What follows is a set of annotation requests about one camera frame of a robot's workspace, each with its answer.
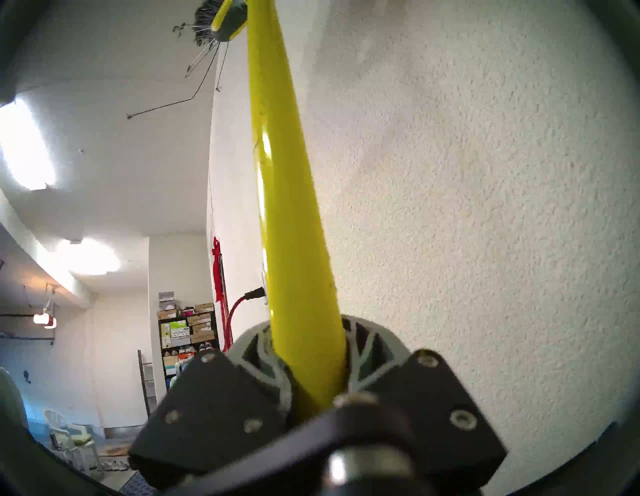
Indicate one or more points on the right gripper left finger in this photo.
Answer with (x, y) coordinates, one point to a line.
(210, 415)

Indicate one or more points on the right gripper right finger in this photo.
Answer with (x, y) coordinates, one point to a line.
(430, 415)

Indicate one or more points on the yellow broom black bristles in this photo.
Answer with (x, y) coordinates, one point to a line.
(290, 225)

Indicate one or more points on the shelf with cardboard boxes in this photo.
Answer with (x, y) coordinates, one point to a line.
(185, 330)

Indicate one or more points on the white plastic chair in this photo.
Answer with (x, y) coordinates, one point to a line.
(70, 435)

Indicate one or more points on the hanging lamp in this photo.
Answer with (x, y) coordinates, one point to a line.
(45, 317)

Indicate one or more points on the bright ceiling light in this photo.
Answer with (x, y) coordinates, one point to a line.
(87, 257)
(25, 150)

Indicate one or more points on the white wall outlet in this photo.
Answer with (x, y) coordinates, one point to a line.
(264, 285)

